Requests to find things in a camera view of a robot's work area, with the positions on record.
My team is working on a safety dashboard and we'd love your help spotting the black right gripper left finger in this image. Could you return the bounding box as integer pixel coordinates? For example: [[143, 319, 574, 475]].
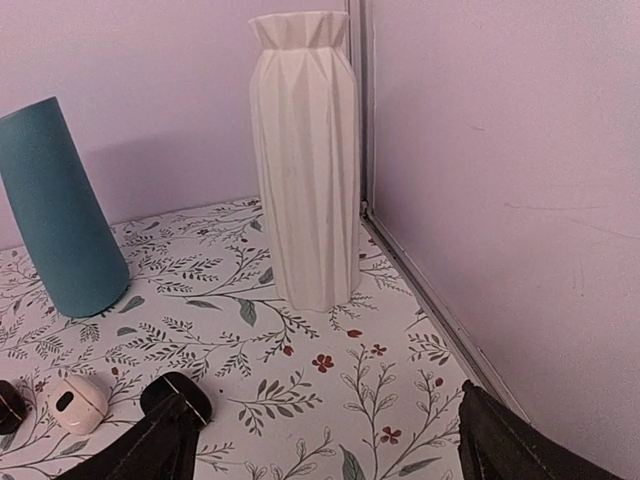
[[59, 394, 198, 479]]

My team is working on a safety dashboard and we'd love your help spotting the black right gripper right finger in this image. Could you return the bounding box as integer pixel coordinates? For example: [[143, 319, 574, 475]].
[[458, 380, 619, 480]]

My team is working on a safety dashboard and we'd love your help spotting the floral table mat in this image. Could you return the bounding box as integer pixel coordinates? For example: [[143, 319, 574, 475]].
[[1, 199, 467, 479]]

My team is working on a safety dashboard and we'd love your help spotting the small black round object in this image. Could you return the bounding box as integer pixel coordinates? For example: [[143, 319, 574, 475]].
[[0, 380, 27, 435]]

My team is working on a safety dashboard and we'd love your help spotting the teal vase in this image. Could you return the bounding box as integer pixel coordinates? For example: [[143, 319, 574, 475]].
[[1, 97, 129, 318]]

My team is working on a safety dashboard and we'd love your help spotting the white ribbed vase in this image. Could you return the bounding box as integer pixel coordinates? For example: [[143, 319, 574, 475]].
[[249, 11, 360, 312]]

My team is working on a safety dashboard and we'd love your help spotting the right side aluminium rail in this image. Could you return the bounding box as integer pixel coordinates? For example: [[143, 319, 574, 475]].
[[361, 208, 532, 424]]

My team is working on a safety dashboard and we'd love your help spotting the right aluminium post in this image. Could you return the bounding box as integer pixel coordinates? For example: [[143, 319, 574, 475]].
[[344, 0, 375, 218]]

